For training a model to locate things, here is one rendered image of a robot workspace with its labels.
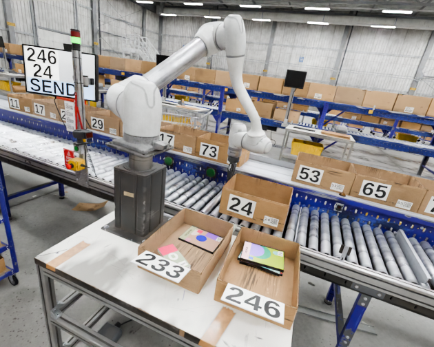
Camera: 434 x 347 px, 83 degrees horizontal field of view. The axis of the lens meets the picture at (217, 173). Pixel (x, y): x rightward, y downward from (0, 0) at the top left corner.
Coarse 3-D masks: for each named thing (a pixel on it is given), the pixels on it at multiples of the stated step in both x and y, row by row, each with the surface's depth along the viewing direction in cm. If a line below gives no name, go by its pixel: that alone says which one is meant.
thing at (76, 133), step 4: (72, 132) 156; (76, 132) 154; (80, 132) 153; (84, 132) 152; (88, 132) 154; (92, 132) 157; (76, 136) 155; (80, 136) 154; (84, 136) 153; (88, 136) 155; (92, 136) 157; (80, 140) 157; (84, 140) 158; (76, 144) 159; (80, 144) 158
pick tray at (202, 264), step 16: (176, 224) 125; (192, 224) 130; (208, 224) 127; (224, 224) 123; (160, 240) 112; (176, 240) 117; (224, 240) 108; (192, 256) 108; (208, 256) 110; (192, 272) 89; (208, 272) 96; (192, 288) 91
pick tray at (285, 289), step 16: (240, 240) 122; (256, 240) 120; (272, 240) 117; (288, 240) 114; (288, 256) 116; (224, 272) 98; (240, 272) 103; (256, 272) 104; (288, 272) 107; (224, 288) 86; (256, 288) 97; (272, 288) 97; (288, 288) 98; (288, 304) 91; (272, 320) 83; (288, 320) 81
